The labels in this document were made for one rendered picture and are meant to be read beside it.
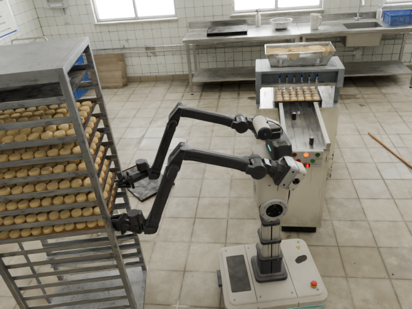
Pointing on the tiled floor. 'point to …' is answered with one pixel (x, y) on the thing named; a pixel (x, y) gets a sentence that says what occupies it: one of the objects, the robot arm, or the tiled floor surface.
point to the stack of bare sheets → (143, 186)
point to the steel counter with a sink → (355, 35)
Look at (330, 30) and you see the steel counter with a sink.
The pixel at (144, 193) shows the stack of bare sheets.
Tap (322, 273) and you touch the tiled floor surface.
